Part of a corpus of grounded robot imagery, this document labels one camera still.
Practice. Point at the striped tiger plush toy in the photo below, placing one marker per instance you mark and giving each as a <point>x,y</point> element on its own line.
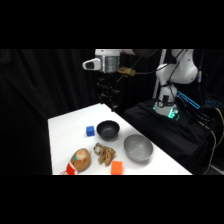
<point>105,154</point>

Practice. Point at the round wooden toy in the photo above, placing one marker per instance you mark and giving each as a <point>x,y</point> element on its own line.
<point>81,159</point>

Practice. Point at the orange cube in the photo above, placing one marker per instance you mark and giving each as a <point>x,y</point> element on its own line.
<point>116,167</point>

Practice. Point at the black bowl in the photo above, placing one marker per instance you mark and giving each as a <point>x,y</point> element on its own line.
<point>108,130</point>

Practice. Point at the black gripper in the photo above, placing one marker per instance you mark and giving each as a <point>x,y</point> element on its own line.
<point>106,89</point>

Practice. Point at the tan wrist camera box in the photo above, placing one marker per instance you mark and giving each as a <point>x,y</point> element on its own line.
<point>127,71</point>

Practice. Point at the white vertical pole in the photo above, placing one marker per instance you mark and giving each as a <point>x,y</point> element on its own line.
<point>159,73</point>

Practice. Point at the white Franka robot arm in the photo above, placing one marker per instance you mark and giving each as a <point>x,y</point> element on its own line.
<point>181,68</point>

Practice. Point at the blue cube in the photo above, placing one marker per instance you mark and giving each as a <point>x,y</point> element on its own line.
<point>90,130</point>

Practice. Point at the grey bowl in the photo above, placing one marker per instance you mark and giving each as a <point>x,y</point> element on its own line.
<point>138,148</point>

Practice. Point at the black draped robot stand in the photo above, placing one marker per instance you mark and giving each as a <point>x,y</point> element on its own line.
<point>160,133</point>

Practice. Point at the blue lit strip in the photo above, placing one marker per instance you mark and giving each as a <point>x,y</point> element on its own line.
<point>188,99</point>

